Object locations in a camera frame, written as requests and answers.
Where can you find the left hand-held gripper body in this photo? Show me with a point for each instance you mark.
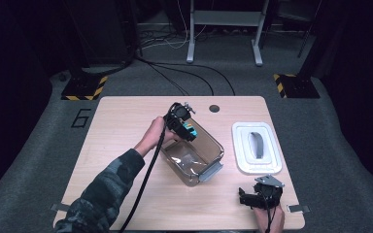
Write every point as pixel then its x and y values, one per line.
pixel 176 116

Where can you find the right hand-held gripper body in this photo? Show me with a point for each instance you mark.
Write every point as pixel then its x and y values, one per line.
pixel 267 194

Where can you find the transparent brown plastic container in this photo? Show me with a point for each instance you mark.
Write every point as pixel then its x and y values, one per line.
pixel 204 152

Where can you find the person's right hand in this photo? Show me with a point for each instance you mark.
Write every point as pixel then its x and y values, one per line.
pixel 270 220

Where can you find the person's left hand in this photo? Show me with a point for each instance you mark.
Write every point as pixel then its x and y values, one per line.
pixel 152 136

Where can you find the clear plastic packet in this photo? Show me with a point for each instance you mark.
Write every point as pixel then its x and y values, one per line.
pixel 187 160

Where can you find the grey tape strip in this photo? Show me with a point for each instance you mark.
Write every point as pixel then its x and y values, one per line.
pixel 60 207
pixel 298 208

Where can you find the black table grommet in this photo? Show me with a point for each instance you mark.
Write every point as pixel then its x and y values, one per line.
pixel 214 108

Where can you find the black tape floor marking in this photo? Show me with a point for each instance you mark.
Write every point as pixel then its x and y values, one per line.
pixel 81 118

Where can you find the yellow black striped stand base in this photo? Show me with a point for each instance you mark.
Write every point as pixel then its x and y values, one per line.
pixel 84 87
pixel 296 85

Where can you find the white metal desk frame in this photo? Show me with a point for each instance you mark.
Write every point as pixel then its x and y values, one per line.
pixel 226 17

